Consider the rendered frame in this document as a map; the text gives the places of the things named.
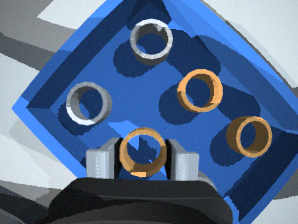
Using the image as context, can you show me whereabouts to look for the steel bushing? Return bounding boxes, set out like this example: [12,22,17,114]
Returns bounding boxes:
[198,171,217,191]

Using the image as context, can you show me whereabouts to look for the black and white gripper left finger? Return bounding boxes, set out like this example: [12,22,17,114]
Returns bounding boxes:
[86,137,123,179]

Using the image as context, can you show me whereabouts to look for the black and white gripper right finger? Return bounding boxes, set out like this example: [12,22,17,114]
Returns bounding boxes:
[164,139,199,181]

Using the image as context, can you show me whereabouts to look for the blue square crate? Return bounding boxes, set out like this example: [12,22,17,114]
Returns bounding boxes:
[11,0,298,224]

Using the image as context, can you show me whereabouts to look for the bronze bushing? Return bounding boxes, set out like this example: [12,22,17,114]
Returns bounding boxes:
[177,69,223,112]
[120,127,167,177]
[226,116,272,158]

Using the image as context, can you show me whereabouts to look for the grey metal bushing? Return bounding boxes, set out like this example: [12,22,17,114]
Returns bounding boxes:
[130,19,173,66]
[66,82,112,125]

